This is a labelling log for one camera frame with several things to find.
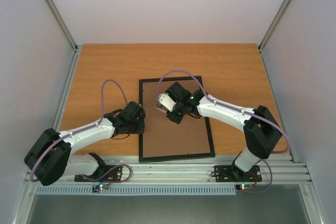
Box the clear handled screwdriver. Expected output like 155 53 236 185
154 106 167 113

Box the black picture frame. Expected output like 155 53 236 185
139 78 215 163

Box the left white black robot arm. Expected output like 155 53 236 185
24 101 145 186

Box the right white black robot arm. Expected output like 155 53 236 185
157 82 282 182

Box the left small circuit board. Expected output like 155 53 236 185
92 184 109 193

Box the small circuit board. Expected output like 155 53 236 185
92 184 109 193
235 183 257 191

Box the right small circuit board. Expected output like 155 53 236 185
235 183 257 191

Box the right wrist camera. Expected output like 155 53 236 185
157 93 176 112

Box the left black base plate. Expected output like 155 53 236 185
74 165 122 183

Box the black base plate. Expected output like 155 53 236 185
210 165 262 183
74 165 122 183

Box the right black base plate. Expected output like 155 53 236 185
210 165 262 183

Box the grey slotted cable duct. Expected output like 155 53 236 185
35 185 236 196

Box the aluminium front rail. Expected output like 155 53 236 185
25 155 313 186

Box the right aluminium post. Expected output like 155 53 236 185
258 0 292 54

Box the aluminium post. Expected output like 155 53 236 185
258 0 292 54
45 0 78 52

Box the left aluminium post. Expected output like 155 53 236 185
45 0 78 52

